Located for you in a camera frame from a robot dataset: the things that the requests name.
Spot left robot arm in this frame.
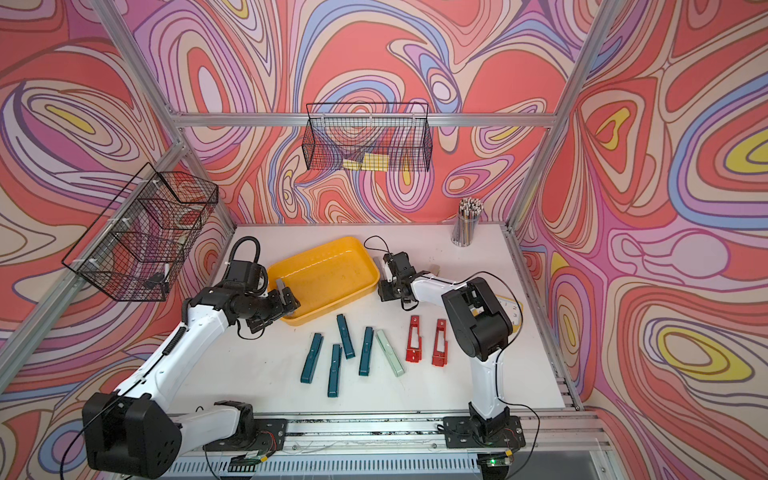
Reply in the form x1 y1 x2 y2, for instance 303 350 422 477
82 260 301 479

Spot light green pliers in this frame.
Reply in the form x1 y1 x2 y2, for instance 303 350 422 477
375 330 405 377

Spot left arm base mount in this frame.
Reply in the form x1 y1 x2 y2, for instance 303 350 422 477
203 418 288 453

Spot pencil holder cup with pencils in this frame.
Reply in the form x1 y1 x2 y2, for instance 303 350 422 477
451 197 484 247

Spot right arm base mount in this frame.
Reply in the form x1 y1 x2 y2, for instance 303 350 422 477
437 413 527 452

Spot black wire basket left wall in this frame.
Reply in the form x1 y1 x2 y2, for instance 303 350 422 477
62 163 219 302

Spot teal pliers right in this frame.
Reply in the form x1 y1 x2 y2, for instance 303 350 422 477
358 326 374 376

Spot teal pliers upper middle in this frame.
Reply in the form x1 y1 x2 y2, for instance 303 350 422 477
336 314 355 359

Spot red pliers left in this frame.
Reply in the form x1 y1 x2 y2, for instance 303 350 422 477
405 315 422 363

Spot yellow alarm clock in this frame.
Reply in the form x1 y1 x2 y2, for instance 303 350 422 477
503 297 523 333

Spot teal pliers far left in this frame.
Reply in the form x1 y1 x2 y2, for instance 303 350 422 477
300 333 324 384

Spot teal pliers lower middle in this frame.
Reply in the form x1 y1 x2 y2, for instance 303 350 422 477
327 344 342 398

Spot teal pliers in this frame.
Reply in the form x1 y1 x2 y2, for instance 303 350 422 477
300 333 324 384
358 326 374 376
336 314 355 359
327 344 342 398

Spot red pliers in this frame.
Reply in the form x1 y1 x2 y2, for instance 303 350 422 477
405 315 422 363
431 319 447 368

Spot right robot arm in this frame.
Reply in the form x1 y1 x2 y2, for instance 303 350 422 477
378 252 523 442

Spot black wire basket back wall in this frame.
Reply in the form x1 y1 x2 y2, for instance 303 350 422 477
302 101 433 172

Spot red pliers right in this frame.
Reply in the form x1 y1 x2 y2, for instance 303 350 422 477
431 319 447 368

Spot black wire basket wall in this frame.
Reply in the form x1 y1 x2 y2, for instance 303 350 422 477
62 163 219 302
302 101 433 172

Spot yellow plastic storage tray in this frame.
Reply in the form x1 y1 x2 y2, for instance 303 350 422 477
267 236 380 326

